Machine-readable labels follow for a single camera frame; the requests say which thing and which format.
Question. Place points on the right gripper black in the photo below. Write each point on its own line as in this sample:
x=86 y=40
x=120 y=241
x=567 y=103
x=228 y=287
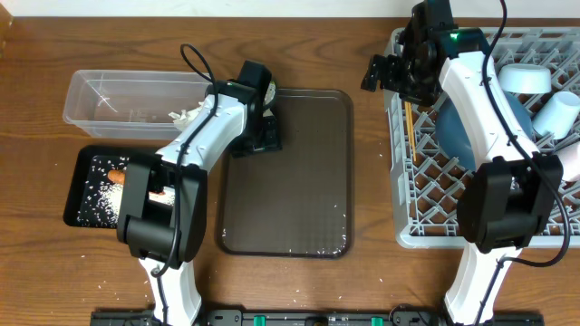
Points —
x=391 y=64

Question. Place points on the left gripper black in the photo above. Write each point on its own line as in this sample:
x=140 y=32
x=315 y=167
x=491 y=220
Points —
x=274 y=142

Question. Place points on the white paper napkin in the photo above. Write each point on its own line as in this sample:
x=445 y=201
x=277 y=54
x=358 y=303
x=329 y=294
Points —
x=182 y=119

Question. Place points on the large blue plate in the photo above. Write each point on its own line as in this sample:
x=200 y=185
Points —
x=453 y=138

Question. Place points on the small light blue bowl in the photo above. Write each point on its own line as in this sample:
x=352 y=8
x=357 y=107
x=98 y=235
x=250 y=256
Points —
x=525 y=78

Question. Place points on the orange carrot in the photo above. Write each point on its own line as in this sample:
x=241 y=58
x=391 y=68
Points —
x=118 y=177

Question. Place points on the light blue cup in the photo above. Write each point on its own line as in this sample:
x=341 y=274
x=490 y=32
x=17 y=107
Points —
x=558 y=115

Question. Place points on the white pink cup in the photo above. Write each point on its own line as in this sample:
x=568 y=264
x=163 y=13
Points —
x=569 y=158

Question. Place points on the silver foil wrapper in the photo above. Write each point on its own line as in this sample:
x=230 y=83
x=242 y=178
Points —
x=270 y=96

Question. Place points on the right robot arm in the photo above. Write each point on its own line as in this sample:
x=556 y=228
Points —
x=514 y=187

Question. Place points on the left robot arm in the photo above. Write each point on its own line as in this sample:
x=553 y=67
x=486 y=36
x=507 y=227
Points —
x=163 y=210

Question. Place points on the grey dishwasher rack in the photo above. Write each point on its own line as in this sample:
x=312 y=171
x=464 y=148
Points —
x=424 y=193

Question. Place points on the black waste tray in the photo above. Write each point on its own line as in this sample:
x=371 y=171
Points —
x=82 y=162

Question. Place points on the dark brown serving tray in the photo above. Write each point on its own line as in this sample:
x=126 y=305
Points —
x=296 y=201

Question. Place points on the clear plastic bin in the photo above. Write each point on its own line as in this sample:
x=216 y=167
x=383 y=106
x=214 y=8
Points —
x=122 y=104

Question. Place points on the pile of white rice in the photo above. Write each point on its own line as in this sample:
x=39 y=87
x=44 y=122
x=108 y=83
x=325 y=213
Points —
x=100 y=198

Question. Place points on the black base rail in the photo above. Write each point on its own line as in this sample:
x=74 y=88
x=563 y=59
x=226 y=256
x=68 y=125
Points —
x=239 y=318

